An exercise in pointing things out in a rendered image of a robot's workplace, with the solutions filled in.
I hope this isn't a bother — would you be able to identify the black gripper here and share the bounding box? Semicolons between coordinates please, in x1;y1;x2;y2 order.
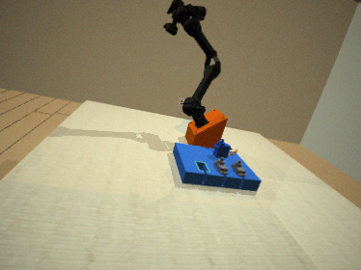
163;0;186;36

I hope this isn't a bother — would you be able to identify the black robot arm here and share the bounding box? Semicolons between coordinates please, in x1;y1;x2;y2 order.
178;4;221;128

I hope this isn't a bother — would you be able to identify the blue flat plate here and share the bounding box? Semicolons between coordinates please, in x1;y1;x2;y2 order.
173;143;262;191

